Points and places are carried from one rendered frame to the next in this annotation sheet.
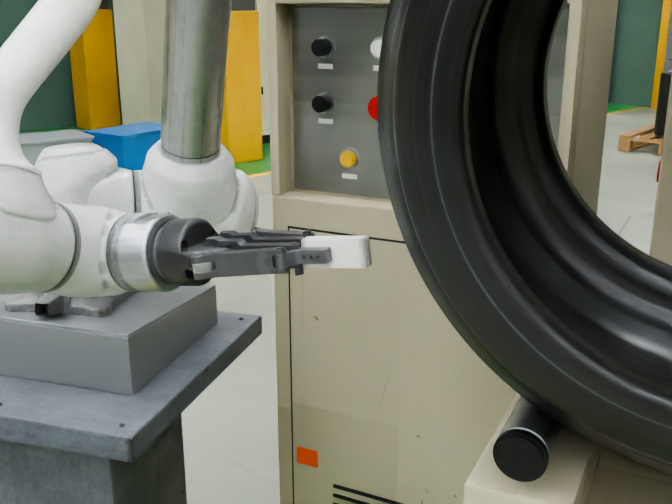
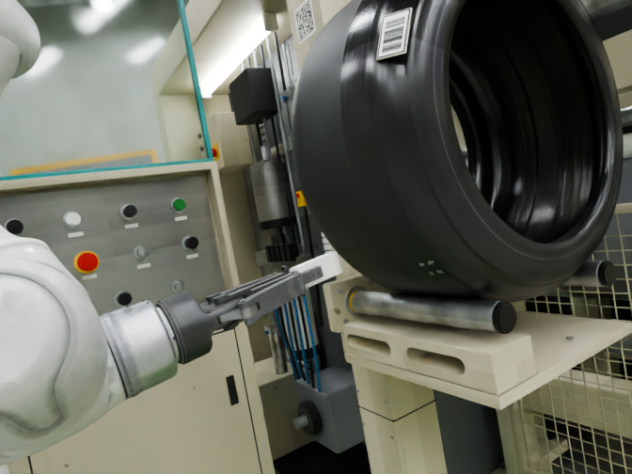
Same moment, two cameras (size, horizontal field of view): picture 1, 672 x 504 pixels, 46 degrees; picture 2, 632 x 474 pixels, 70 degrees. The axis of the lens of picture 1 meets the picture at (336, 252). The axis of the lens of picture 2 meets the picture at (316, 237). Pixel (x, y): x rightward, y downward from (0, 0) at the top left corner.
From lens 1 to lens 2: 0.67 m
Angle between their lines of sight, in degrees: 58
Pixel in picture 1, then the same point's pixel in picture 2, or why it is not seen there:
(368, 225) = not seen: hidden behind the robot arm
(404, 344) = (158, 438)
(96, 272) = (108, 382)
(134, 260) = (157, 345)
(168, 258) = (194, 327)
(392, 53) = (397, 92)
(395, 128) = (415, 134)
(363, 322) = (117, 441)
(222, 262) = (264, 300)
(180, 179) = not seen: outside the picture
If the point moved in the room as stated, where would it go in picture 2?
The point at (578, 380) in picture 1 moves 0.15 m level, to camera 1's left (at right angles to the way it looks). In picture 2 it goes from (522, 252) to (503, 274)
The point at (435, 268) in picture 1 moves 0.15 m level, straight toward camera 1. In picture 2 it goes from (453, 216) to (591, 197)
